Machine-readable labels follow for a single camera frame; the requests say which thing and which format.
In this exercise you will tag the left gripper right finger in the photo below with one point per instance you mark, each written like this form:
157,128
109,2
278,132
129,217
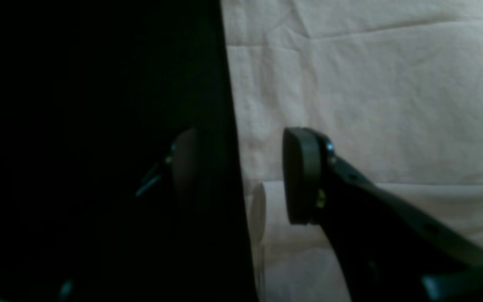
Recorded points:
388,250

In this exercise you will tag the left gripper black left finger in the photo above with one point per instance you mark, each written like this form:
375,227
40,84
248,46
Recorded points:
170,184

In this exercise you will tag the pink T-shirt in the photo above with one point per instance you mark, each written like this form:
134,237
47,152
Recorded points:
397,85

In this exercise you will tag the black table cloth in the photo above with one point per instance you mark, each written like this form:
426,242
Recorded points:
91,94

